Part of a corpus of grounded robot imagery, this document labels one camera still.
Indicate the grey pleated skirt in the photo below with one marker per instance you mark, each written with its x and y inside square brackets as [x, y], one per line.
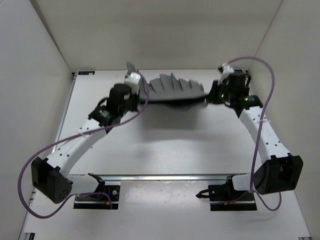
[176, 93]

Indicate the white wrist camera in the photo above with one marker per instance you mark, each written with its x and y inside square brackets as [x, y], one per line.
[132, 78]
[225, 70]

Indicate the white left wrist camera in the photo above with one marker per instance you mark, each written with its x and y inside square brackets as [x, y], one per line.
[132, 78]

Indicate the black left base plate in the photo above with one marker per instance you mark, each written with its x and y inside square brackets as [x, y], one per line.
[109, 200]

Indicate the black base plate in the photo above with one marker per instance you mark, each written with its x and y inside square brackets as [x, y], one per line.
[224, 198]
[109, 200]

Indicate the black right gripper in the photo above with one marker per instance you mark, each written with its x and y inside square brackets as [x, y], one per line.
[212, 97]

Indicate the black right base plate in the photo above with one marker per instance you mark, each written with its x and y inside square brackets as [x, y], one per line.
[224, 198]

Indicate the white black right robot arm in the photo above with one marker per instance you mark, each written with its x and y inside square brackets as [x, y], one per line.
[280, 170]

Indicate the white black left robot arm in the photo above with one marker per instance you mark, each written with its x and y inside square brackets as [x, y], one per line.
[51, 175]

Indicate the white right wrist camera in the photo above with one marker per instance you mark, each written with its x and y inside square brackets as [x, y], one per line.
[225, 70]

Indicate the left blue table label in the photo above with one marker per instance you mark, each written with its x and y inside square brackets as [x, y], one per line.
[86, 73]

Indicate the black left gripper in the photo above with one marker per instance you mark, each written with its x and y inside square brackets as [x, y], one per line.
[135, 106]

